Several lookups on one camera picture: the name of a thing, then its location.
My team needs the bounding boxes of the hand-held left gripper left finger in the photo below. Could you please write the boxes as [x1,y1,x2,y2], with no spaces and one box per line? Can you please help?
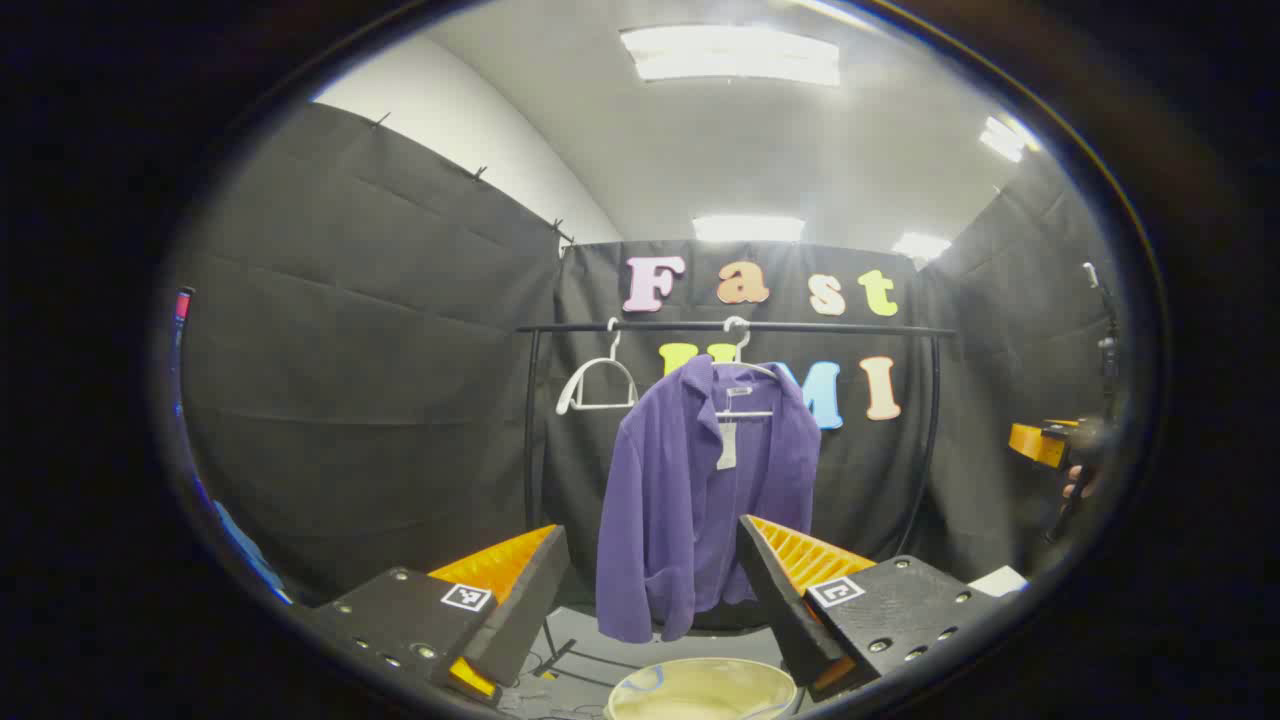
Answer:
[298,523,572,709]

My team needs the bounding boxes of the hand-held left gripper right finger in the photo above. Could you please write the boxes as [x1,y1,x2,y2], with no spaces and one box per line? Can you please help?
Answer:
[736,513,1001,703]

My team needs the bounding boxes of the cream round laundry hamper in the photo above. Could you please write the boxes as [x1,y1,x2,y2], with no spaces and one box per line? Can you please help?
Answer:
[605,657,799,720]

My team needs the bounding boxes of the purple ribbed jacket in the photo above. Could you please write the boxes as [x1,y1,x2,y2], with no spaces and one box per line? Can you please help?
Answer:
[595,355,823,644]

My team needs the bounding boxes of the white plastic hanger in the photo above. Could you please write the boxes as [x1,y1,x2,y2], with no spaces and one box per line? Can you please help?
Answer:
[712,316,783,419]
[555,318,641,416]

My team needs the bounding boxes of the black metal clothes rack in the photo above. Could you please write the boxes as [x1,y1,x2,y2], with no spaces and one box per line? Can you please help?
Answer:
[515,318,958,681]

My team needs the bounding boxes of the black pole stand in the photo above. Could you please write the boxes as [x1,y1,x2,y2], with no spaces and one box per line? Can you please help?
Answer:
[1083,261,1122,421]

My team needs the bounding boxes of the white paper stack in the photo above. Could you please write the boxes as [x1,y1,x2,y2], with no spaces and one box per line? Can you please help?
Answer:
[968,565,1031,599]

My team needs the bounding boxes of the black backdrop cloth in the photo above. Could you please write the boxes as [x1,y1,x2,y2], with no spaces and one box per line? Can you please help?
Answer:
[170,100,1136,611]

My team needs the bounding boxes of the large ceiling light panel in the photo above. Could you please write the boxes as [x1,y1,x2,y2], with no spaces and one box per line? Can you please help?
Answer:
[619,24,842,87]

